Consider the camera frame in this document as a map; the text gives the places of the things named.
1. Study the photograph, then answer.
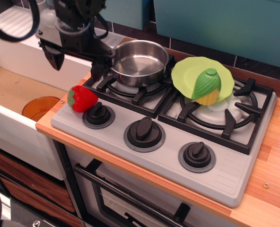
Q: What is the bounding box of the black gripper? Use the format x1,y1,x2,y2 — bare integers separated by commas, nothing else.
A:
36,22,115,82

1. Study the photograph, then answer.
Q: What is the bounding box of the red toy strawberry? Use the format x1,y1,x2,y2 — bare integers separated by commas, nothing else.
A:
67,85,98,113

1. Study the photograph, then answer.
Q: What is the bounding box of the light green plastic plate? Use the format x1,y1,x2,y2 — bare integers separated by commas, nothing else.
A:
171,57,235,102

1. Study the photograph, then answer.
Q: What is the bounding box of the toy corncob with green husk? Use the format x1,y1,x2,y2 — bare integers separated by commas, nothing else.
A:
192,68,221,105

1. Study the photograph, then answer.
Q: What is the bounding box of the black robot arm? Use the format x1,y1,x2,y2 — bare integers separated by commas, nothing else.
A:
36,0,115,82

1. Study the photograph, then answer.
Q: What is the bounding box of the left black stove knob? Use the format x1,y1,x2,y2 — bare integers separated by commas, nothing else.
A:
82,102,115,130

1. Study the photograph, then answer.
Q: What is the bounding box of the black stove knob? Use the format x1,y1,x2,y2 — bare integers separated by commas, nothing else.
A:
178,142,216,174
123,117,166,153
82,102,115,130

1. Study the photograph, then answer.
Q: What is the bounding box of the stainless steel pot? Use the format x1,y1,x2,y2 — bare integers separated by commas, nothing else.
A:
107,40,169,87

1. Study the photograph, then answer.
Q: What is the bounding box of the middle black stove knob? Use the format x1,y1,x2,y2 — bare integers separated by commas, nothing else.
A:
123,117,166,153

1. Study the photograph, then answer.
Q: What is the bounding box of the right black stove knob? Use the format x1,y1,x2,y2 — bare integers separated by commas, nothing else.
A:
178,142,216,174

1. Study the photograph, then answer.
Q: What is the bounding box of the grey toy stove top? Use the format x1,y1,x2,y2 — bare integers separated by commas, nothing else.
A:
50,59,278,209

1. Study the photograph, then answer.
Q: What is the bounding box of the grey toy faucet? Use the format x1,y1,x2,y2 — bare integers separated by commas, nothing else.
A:
36,0,56,35

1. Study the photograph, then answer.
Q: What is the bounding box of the white toy sink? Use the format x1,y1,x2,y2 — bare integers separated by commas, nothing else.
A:
0,5,126,182

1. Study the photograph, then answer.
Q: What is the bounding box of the left teal cabinet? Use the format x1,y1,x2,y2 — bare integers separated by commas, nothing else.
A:
100,0,151,30

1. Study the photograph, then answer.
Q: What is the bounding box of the left black burner grate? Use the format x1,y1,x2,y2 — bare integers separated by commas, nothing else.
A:
83,55,185,119

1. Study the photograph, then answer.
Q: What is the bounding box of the black burner grate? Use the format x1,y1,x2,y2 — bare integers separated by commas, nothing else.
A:
158,78,276,155
83,55,185,119

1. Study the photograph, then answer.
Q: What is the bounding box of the wood grain drawer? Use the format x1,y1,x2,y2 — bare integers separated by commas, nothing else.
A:
0,149,82,227

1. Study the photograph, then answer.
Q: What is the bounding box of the toy oven door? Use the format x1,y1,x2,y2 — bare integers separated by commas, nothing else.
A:
66,148,232,227

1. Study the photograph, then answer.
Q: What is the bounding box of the right black burner grate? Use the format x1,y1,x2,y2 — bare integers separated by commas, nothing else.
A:
158,78,276,155

